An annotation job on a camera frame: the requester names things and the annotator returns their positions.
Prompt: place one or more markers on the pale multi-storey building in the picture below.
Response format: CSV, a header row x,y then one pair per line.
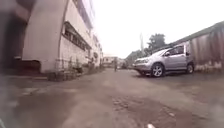
x,y
53,36

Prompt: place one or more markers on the silver car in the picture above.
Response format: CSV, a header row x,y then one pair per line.
x,y
166,60

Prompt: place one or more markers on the robot's own part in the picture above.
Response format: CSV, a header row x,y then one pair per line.
x,y
150,126

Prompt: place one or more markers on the wet dirt road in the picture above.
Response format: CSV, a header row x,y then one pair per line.
x,y
100,96

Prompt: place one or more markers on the tree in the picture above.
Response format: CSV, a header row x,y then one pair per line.
x,y
156,40

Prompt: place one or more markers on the corrugated metal fence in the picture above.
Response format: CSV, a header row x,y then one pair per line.
x,y
208,48

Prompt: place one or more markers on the person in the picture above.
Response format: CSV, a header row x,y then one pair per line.
x,y
115,64

